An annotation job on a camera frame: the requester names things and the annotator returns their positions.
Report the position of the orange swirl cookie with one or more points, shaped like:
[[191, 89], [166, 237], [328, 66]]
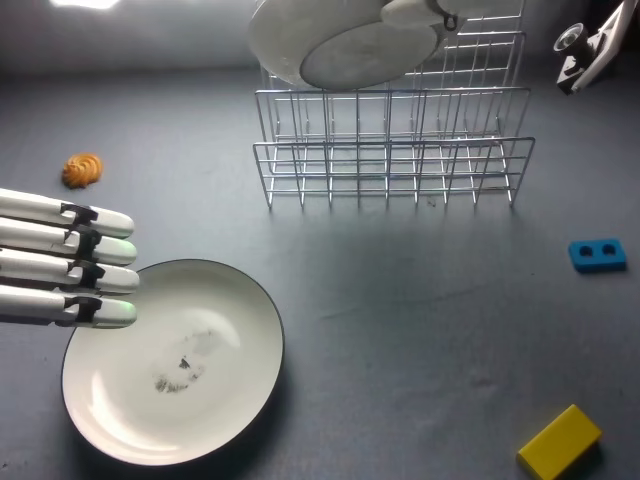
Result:
[[82, 172]]

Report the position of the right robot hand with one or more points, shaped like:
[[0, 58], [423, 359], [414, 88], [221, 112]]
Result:
[[410, 12]]

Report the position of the blue block with two holes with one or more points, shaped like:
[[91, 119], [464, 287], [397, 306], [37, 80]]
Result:
[[597, 264]]

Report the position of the yellow rectangular block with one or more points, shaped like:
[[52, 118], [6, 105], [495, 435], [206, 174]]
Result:
[[555, 440]]

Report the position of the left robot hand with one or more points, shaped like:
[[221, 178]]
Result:
[[35, 260]]

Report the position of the white plate with dark rim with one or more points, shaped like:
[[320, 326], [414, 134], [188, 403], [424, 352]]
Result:
[[200, 400], [365, 55]]

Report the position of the black camera on white bracket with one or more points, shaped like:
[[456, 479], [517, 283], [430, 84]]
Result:
[[572, 40]]

